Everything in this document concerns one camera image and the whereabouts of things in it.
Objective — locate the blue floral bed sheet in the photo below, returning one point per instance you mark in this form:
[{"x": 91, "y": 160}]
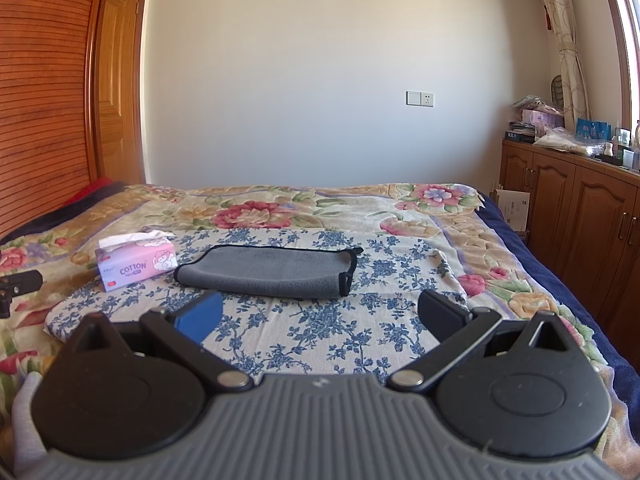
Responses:
[{"x": 325, "y": 325}]

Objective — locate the group of small bottles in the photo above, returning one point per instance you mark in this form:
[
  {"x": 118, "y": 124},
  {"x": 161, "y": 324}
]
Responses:
[{"x": 625, "y": 150}]

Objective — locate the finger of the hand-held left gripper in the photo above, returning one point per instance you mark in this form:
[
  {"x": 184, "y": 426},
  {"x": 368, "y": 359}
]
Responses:
[{"x": 22, "y": 282}]

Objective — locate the wooden door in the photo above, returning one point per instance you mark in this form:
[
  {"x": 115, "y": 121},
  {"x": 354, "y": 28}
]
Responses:
[{"x": 120, "y": 85}]

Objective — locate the white cardboard box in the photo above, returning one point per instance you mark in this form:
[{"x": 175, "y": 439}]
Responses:
[{"x": 512, "y": 210}]

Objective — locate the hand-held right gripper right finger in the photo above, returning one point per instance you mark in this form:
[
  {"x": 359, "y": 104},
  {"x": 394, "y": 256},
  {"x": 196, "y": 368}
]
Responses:
[{"x": 440, "y": 312}]

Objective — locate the woven hand fan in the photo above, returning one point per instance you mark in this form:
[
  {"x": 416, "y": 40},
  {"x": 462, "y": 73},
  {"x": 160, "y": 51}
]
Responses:
[{"x": 556, "y": 92}]

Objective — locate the pink tissue box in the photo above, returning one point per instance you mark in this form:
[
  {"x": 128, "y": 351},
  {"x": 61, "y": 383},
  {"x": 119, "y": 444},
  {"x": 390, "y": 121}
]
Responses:
[{"x": 135, "y": 265}]

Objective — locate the white wall socket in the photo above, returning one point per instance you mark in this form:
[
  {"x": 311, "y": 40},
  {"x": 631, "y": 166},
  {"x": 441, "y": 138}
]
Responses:
[{"x": 420, "y": 98}]

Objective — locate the wooden window frame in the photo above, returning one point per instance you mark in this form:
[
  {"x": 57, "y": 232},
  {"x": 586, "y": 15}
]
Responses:
[{"x": 617, "y": 35}]

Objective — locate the patterned beige curtain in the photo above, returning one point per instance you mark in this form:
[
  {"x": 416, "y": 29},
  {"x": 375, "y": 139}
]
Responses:
[{"x": 565, "y": 35}]

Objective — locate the floral blanket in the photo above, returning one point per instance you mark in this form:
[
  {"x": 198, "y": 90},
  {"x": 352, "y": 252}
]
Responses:
[{"x": 310, "y": 205}]

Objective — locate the red cloth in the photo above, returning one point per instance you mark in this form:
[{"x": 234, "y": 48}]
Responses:
[{"x": 92, "y": 190}]

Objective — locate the red hanging tassel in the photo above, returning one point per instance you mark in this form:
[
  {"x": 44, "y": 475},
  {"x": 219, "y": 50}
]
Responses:
[{"x": 547, "y": 19}]

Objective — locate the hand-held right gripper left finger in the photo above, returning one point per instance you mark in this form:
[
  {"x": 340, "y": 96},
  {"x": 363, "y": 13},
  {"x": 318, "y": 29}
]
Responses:
[{"x": 204, "y": 316}]

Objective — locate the grey clothing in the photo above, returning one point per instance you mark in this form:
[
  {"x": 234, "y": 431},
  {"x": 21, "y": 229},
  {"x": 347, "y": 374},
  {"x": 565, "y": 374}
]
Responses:
[{"x": 27, "y": 425}]

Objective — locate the stack of dark books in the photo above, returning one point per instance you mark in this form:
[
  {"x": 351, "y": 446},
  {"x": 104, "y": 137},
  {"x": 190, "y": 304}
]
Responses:
[{"x": 520, "y": 132}]

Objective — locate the blue printed box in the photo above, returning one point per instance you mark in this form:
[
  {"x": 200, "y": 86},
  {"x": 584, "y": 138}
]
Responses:
[{"x": 592, "y": 129}]

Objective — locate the clear plastic bag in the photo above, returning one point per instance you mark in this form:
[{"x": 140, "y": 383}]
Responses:
[{"x": 565, "y": 142}]

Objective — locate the wooden cabinet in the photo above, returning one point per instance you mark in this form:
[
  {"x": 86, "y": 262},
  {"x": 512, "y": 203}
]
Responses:
[{"x": 575, "y": 210}]

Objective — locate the purple and grey towel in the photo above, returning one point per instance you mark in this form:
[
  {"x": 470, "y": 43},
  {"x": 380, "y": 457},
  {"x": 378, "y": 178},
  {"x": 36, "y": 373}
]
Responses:
[{"x": 270, "y": 272}]

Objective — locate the pink storage box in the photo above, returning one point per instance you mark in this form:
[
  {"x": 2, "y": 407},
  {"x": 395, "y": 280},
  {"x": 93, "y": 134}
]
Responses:
[{"x": 542, "y": 118}]

